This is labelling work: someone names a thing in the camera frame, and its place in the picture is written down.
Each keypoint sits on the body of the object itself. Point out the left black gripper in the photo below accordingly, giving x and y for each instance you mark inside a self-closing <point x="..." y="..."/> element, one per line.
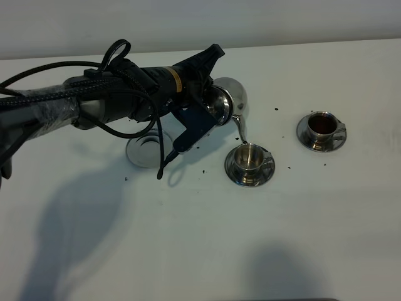
<point x="195" y="74"/>

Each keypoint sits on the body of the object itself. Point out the stainless steel teapot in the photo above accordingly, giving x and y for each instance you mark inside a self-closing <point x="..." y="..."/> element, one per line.
<point x="226" y="100"/>

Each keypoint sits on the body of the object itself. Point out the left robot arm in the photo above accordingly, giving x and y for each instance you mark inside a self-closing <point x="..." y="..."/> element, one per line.
<point x="115" y="95"/>

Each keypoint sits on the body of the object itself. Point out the round steel teapot coaster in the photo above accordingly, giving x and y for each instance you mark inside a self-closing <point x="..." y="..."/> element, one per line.
<point x="144" y="151"/>

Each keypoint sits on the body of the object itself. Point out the near stainless steel teacup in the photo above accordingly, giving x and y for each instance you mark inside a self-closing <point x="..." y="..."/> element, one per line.
<point x="249" y="159"/>

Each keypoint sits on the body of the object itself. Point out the stainless steel teacup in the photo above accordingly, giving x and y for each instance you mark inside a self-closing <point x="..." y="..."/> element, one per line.
<point x="249" y="159"/>
<point x="324" y="127"/>

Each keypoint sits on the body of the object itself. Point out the far stainless steel teacup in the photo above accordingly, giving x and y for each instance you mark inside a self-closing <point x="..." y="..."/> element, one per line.
<point x="324" y="127"/>

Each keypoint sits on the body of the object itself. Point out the far stainless steel saucer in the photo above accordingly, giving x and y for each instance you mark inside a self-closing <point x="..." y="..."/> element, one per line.
<point x="302" y="135"/>

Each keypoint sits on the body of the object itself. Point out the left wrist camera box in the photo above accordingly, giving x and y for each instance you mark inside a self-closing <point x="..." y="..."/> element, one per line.
<point x="194" y="133"/>

